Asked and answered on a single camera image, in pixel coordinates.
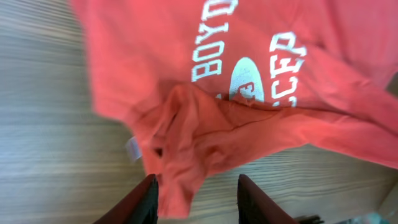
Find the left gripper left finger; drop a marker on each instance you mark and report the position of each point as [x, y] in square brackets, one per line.
[140, 206]

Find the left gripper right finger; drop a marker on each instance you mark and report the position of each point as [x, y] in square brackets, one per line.
[256, 207]

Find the red printed t-shirt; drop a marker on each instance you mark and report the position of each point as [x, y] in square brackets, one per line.
[206, 86]

